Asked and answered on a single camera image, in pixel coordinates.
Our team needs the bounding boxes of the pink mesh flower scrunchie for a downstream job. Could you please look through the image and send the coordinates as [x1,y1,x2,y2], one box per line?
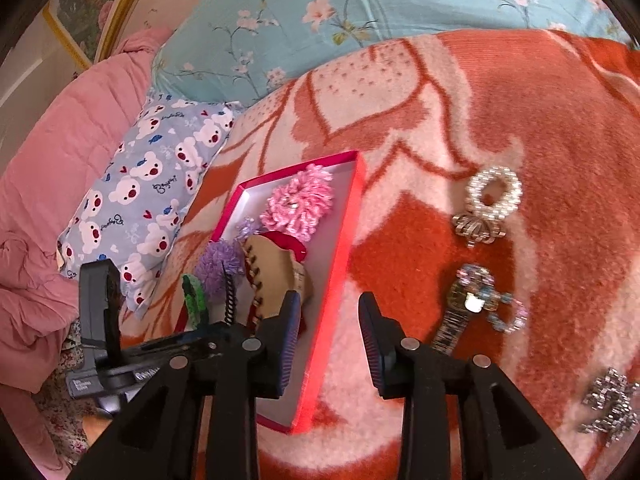
[260,163,334,243]

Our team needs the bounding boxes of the blue bear print pillow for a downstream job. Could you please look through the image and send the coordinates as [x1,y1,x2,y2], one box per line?
[57,99,236,321]

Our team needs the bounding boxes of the floral bed sheet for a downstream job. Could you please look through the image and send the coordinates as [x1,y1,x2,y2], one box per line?
[32,320,121,466]

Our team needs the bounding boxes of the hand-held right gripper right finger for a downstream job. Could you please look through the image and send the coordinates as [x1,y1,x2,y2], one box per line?
[358,290,587,480]

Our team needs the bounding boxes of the red shallow cardboard box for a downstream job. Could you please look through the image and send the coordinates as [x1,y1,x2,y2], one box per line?
[172,150,367,435]

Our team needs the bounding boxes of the beige studded hair clip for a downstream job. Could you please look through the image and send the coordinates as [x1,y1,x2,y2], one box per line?
[241,234,315,333]

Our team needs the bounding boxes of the purple mesh flower scrunchie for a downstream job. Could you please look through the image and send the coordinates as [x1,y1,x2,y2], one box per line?
[193,217,261,306]

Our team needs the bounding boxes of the purple beaded hair tie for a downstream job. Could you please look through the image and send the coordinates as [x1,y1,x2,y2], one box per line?
[456,263,528,335]

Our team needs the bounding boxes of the orange and cream blanket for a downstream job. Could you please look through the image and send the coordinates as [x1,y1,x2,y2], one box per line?
[117,29,640,480]

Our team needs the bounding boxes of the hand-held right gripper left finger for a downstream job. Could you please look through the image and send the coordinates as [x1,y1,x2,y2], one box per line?
[66,291,303,480]

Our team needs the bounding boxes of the pink quilt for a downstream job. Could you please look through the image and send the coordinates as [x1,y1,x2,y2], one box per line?
[0,27,175,471]

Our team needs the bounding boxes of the gold framed wall picture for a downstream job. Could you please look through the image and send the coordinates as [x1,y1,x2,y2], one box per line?
[41,0,157,72]

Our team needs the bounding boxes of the teal floral pillow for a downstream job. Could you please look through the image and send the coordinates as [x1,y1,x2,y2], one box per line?
[151,0,632,111]

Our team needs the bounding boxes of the pearl scrunchie with silver bow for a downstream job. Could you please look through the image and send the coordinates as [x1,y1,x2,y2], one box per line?
[451,166,524,248]

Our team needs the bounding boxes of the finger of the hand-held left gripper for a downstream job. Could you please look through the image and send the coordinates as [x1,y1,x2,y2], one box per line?
[121,322,238,363]

